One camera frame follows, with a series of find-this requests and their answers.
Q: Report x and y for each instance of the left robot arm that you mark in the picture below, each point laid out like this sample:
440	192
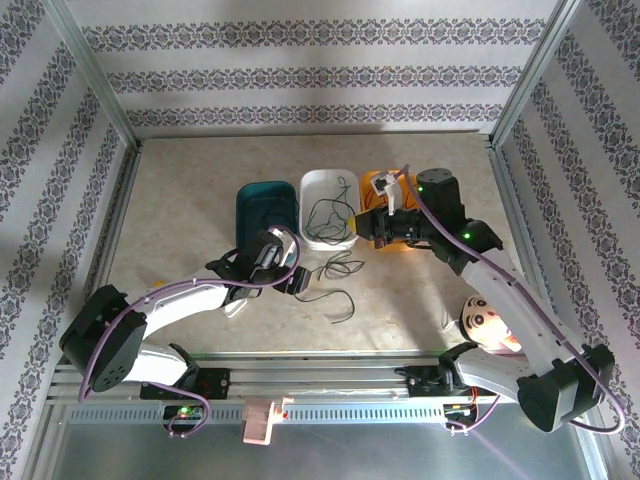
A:
175	302

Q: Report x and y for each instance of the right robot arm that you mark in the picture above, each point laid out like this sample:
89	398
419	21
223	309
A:
500	295

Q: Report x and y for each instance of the orange plastic bin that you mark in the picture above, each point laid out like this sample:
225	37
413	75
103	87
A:
367	182

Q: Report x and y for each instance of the white plastic bin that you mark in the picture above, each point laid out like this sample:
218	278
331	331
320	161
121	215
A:
325	245

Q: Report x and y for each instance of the teal plastic bin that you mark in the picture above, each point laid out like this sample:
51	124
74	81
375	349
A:
255	210

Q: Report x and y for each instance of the round cartoon face holder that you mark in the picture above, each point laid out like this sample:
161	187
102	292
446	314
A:
482	322

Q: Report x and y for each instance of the pink printed clamp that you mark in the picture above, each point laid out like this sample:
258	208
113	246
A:
260	417

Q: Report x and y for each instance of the green-lit control board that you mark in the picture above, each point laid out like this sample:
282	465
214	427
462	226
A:
184	412

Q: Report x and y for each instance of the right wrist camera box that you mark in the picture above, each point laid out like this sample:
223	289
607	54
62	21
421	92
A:
387	190

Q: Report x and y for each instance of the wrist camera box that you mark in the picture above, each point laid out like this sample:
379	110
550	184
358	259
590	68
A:
284	245
387	190

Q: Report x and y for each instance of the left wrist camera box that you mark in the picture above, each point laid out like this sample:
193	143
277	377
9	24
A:
284	245

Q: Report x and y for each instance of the silver metal bracket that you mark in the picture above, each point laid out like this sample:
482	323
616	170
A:
235	309

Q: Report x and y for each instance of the aluminium frame rail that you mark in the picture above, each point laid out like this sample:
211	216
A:
320	372

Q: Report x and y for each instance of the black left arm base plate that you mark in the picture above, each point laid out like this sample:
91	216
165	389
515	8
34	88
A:
220	382

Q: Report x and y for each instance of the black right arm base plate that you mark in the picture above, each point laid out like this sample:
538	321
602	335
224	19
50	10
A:
425	382

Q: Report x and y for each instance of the aluminium corner post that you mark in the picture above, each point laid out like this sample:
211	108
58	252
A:
535	70
95	75

